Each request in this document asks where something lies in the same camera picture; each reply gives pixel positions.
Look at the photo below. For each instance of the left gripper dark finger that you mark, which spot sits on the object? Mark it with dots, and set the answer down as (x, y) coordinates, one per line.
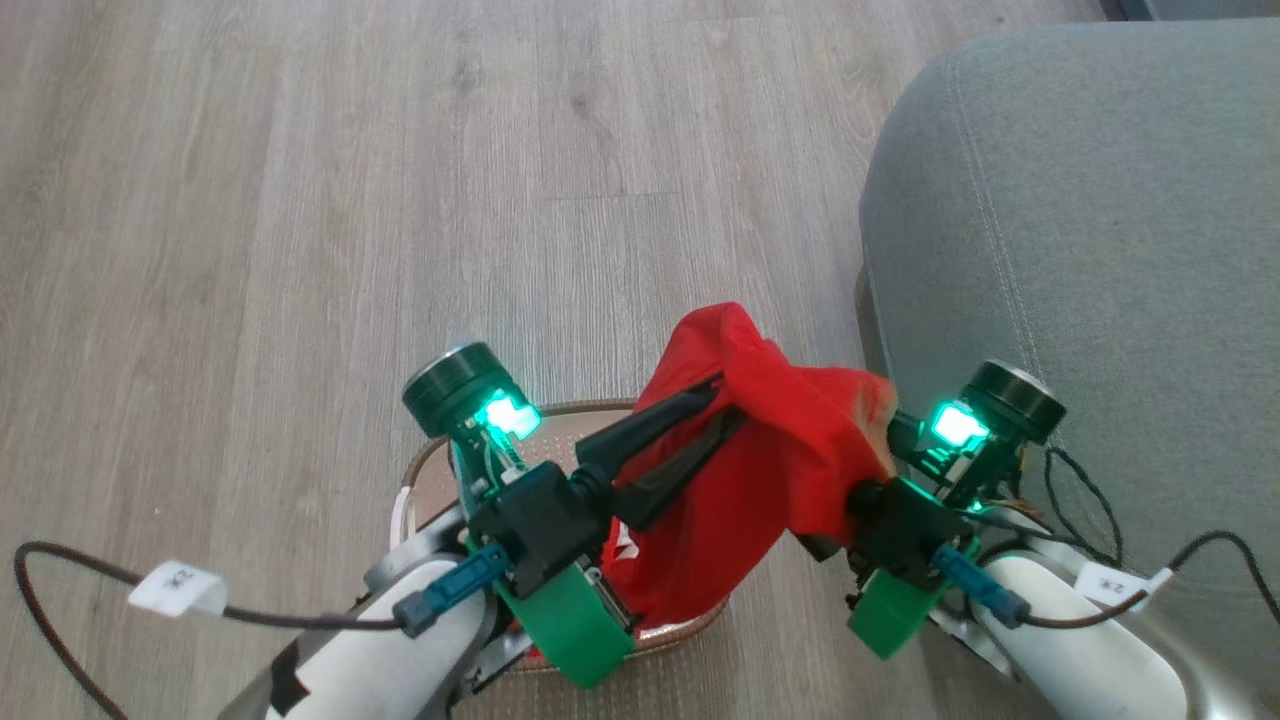
(620, 445)
(670, 480)

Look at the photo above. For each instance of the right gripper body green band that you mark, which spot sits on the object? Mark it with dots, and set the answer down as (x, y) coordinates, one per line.
(1015, 400)

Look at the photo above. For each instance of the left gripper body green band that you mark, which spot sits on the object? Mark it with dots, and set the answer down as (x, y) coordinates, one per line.
(460, 385)

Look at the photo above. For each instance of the red garment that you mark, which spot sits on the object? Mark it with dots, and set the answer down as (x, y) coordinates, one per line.
(760, 470)

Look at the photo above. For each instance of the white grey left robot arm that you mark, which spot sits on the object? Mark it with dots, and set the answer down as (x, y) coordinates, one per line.
(400, 670)

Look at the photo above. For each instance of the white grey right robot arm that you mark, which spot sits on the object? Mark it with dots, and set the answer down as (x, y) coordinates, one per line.
(1080, 670)

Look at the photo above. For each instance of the brown woven laundry basket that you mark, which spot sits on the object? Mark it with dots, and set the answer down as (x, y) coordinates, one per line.
(575, 435)

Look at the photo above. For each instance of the grey fabric sofa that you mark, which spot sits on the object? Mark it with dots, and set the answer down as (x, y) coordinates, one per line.
(1100, 250)

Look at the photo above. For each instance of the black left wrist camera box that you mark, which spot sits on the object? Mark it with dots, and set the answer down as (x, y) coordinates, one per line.
(530, 520)

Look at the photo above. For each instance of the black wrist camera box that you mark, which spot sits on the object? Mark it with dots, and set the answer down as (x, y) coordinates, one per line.
(530, 520)
(905, 530)

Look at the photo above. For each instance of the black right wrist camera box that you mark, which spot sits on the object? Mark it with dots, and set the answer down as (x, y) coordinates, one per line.
(905, 530)

